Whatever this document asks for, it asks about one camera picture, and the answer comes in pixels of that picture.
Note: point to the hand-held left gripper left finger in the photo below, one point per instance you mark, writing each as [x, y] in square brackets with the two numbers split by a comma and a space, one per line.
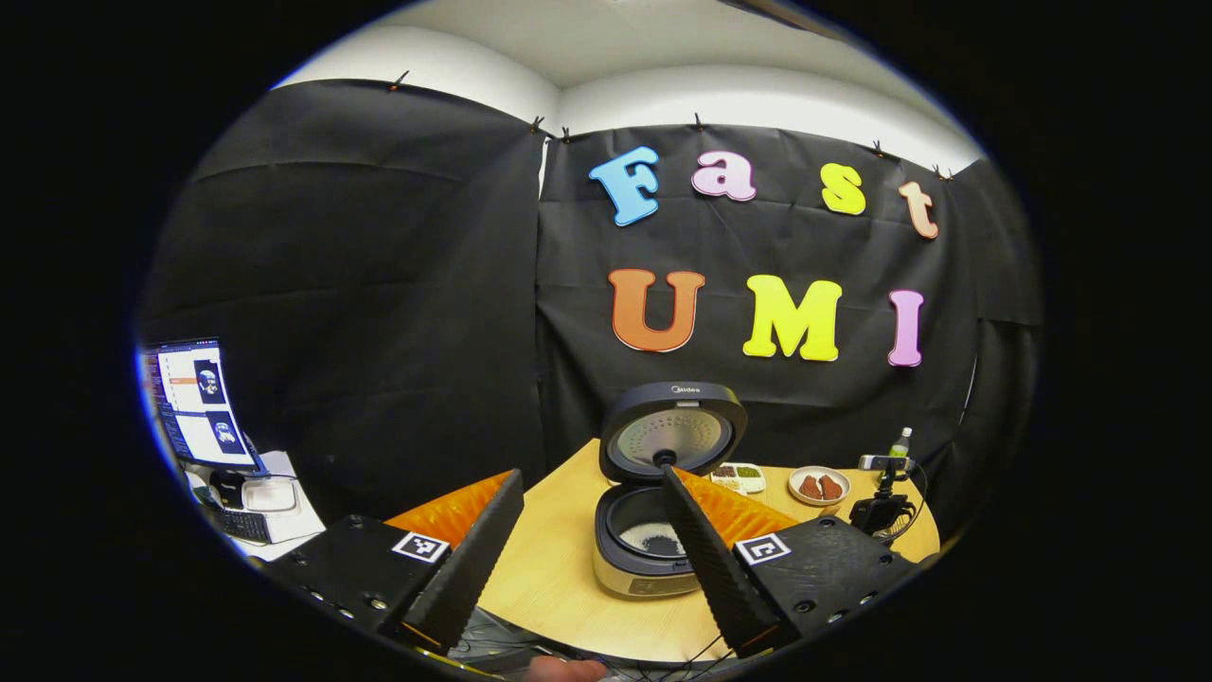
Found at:
[469, 568]

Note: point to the brown bread piece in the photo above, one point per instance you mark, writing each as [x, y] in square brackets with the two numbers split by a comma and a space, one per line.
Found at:
[810, 488]
[831, 487]

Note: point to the white round plate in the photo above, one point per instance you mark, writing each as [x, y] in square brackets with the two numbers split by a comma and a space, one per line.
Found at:
[822, 470]

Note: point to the white divided grain dish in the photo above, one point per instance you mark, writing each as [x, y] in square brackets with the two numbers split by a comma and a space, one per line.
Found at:
[748, 478]

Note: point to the computer monitor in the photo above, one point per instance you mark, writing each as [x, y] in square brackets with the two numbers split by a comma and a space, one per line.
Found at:
[194, 403]

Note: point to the black keyboard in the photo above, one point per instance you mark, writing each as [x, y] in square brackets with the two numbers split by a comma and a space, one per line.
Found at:
[241, 524]

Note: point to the green drink bottle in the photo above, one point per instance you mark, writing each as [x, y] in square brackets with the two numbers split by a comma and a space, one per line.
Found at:
[900, 445]

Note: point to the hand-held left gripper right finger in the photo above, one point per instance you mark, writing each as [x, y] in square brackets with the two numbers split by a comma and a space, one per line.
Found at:
[720, 578]

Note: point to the white side table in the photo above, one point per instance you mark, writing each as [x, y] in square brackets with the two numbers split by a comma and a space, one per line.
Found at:
[303, 526]

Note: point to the phone on black stand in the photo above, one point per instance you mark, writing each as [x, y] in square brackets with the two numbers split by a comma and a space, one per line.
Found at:
[879, 511]

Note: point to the black backdrop cloth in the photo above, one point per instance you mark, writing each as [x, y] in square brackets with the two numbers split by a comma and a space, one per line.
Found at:
[379, 284]

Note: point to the white plastic box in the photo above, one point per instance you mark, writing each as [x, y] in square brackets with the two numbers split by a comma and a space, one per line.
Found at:
[272, 495]

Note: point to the dark grey rice cooker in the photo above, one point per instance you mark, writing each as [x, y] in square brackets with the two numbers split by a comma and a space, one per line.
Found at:
[630, 559]

